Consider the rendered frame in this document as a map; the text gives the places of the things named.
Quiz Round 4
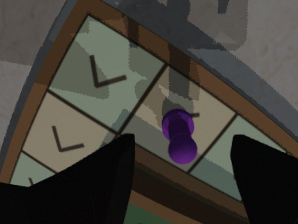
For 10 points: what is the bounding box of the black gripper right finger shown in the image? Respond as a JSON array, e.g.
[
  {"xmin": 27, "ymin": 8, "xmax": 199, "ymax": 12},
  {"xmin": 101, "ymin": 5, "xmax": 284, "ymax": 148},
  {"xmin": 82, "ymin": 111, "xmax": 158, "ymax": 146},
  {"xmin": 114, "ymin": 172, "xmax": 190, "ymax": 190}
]
[{"xmin": 230, "ymin": 135, "xmax": 298, "ymax": 224}]

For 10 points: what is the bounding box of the purple game pawn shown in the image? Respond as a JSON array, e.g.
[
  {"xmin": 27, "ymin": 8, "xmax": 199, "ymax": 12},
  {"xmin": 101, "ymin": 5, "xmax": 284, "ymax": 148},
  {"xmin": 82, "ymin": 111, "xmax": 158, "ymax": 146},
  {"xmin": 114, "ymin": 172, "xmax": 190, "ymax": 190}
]
[{"xmin": 162, "ymin": 108, "xmax": 198, "ymax": 164}]

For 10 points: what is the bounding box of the brown board frame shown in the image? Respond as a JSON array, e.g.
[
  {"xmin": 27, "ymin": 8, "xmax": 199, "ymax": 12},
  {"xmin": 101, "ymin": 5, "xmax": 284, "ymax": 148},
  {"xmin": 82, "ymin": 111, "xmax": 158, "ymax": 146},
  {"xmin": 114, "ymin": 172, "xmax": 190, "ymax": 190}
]
[{"xmin": 0, "ymin": 0, "xmax": 298, "ymax": 224}]

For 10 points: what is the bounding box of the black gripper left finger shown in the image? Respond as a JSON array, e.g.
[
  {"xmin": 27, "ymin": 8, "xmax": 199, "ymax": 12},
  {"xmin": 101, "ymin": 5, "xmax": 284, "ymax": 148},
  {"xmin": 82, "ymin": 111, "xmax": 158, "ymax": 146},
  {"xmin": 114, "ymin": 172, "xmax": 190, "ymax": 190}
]
[{"xmin": 0, "ymin": 133, "xmax": 136, "ymax": 224}]

